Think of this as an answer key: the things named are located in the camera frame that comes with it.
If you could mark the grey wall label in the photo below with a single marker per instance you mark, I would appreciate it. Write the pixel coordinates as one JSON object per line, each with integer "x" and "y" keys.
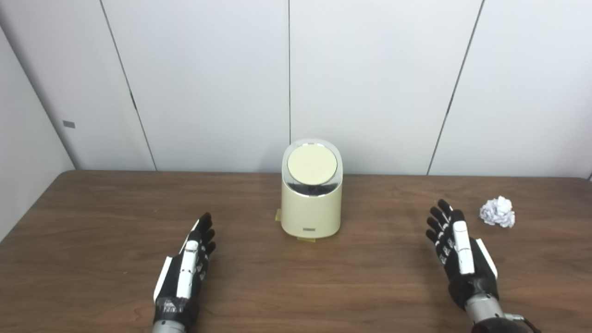
{"x": 68, "y": 124}

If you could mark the white and black left hand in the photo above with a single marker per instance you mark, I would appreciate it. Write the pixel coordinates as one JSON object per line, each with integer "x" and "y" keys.
{"x": 185, "y": 273}

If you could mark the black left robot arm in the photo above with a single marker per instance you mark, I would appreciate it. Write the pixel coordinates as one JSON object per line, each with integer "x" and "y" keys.
{"x": 169, "y": 327}

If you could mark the white and black right hand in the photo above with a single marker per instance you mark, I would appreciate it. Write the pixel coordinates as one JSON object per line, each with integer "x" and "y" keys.
{"x": 465, "y": 259}

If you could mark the cream-colored lidded bin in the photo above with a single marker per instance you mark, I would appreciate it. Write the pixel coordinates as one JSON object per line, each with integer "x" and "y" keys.
{"x": 311, "y": 203}

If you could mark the white paper ball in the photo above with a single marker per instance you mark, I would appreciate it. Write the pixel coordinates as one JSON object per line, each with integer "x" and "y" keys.
{"x": 498, "y": 212}

